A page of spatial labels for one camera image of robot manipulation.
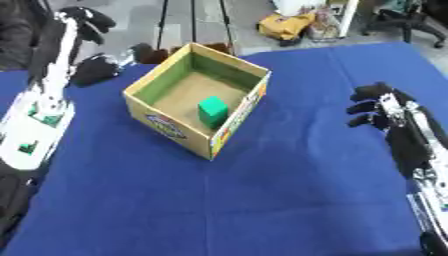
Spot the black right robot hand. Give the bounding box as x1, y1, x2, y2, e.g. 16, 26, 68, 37
344, 81, 448, 180

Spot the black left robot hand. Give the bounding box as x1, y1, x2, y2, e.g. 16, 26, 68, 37
24, 5, 123, 88

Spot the tan cardboard box green inside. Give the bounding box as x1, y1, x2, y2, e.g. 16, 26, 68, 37
120, 42, 273, 162

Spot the dark brown object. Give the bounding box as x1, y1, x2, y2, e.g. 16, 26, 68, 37
129, 42, 235, 65

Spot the black office chair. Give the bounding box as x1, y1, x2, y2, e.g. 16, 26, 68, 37
360, 0, 448, 50

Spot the black tripod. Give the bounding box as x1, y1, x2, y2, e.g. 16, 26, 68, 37
152, 0, 238, 56

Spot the white shelf rack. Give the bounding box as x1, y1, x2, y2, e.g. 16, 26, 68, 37
271, 0, 361, 42

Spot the yellow bag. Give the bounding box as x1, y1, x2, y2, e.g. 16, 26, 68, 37
255, 12, 317, 43

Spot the green cube block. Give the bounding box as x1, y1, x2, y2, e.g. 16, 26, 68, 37
196, 95, 231, 130

